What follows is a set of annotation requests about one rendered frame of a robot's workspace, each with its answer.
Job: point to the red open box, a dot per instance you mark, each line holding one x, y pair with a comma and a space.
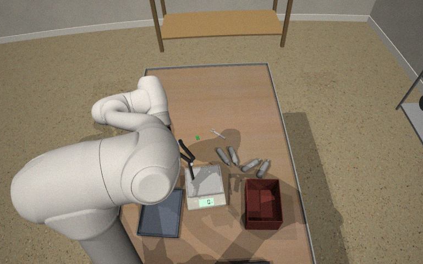
263, 205

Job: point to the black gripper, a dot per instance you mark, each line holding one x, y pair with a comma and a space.
190, 161

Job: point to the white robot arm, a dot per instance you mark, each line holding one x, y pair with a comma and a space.
77, 189

